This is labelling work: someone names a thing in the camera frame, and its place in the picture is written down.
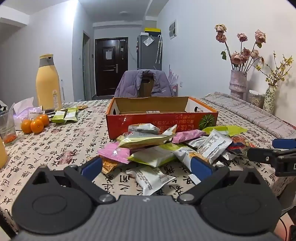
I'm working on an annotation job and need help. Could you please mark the grey interior door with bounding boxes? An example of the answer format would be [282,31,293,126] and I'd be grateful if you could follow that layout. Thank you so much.
[83,32,93,99]

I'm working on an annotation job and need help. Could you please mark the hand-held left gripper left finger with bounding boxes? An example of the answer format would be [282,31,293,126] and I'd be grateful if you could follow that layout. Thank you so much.
[32,157,115,206]

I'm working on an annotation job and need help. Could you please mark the bunch of dried roses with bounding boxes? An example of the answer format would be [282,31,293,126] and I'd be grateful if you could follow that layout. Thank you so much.
[215,24,266,72]

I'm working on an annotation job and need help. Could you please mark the orange cardboard box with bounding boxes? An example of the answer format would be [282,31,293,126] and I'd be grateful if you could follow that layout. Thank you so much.
[106,96,219,140]

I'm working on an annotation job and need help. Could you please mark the white plastic bag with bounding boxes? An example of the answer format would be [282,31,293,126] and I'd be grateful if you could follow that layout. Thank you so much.
[13,97,44,121]

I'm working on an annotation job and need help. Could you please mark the wooden chair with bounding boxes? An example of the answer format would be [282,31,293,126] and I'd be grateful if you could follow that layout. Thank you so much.
[139,72,154,97]

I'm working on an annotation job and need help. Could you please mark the yellow cup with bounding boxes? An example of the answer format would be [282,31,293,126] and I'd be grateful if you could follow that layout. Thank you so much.
[0,137,9,169]

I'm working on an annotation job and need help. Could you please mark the clear storage jar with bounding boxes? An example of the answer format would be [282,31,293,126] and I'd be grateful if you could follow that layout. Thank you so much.
[248,90,266,107]

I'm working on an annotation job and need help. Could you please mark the dark brown entrance door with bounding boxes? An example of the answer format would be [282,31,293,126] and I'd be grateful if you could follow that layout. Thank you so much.
[95,37,128,96]

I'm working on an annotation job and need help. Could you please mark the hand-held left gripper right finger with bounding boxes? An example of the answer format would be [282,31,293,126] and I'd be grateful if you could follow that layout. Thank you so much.
[177,157,266,206]

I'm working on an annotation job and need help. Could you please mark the clear plastic cup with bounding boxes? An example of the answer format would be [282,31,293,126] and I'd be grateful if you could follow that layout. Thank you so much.
[0,109,17,145]

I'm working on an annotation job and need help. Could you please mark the small storage rack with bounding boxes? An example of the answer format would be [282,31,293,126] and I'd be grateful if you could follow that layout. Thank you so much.
[170,65,180,96]

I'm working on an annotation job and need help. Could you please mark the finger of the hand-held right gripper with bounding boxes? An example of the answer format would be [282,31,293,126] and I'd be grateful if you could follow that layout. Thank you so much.
[247,148,296,165]
[272,138,296,149]

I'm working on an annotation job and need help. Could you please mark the orange mandarin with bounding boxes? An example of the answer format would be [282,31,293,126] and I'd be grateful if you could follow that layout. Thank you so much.
[37,114,50,127]
[21,119,33,134]
[31,119,44,134]

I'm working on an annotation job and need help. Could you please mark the pink ceramic vase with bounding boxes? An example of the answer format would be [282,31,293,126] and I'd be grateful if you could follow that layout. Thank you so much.
[229,70,248,100]

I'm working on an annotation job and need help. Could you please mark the purple puffer jacket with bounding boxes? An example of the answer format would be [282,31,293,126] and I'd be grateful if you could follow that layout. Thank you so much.
[114,70,173,98]

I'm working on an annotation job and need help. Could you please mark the yellow bottle grey cap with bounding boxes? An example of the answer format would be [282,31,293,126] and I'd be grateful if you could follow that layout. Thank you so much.
[36,54,62,111]

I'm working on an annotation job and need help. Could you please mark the slim floral vase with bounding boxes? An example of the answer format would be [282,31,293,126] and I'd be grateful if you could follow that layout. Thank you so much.
[262,85,276,114]

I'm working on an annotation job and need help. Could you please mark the yellow flower branches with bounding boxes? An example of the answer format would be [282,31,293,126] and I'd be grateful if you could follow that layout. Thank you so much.
[255,53,294,87]

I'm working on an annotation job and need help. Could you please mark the white folded umbrella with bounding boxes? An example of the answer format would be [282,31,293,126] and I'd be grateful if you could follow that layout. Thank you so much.
[155,35,163,64]

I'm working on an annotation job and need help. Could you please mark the grey refrigerator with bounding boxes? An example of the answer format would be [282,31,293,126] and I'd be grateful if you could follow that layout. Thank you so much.
[137,35,162,70]

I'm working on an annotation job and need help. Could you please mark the pile of snack packets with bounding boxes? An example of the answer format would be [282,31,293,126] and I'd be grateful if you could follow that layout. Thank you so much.
[88,123,257,196]

